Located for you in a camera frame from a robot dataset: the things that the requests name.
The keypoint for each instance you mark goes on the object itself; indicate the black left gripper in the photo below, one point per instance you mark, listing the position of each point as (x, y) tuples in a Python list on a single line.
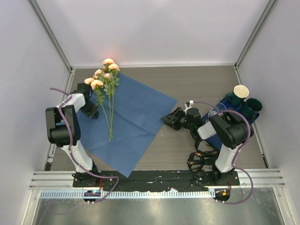
[(94, 112)]

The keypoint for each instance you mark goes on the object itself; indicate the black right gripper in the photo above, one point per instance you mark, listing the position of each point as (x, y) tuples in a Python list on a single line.
[(170, 120)]

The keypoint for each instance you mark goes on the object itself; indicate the large blue wrapping paper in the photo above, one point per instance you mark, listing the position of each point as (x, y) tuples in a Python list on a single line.
[(137, 114)]

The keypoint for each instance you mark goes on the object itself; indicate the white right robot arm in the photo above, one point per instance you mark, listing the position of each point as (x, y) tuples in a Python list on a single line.
[(233, 131)]

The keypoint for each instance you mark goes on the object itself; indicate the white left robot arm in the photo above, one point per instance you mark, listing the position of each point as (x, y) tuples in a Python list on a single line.
[(64, 131)]

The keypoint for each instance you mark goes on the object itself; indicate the black printed ribbon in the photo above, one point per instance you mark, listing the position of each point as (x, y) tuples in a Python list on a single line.
[(197, 160)]

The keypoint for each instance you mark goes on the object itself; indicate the clear plastic cup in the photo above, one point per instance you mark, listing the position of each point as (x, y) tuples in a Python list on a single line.
[(213, 111)]

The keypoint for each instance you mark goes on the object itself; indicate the dark green mug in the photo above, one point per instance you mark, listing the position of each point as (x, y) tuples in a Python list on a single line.
[(251, 108), (234, 99)]

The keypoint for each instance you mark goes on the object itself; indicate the beige paper cup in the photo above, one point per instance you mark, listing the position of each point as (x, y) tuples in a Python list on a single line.
[(241, 91)]

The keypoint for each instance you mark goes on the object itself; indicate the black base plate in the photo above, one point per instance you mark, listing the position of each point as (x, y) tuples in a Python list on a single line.
[(170, 178)]

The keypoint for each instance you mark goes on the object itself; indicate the slotted cable duct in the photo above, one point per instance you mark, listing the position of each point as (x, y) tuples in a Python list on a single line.
[(90, 194)]

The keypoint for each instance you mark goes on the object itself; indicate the aluminium frame rail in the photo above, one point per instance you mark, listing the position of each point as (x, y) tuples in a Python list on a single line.
[(258, 178)]

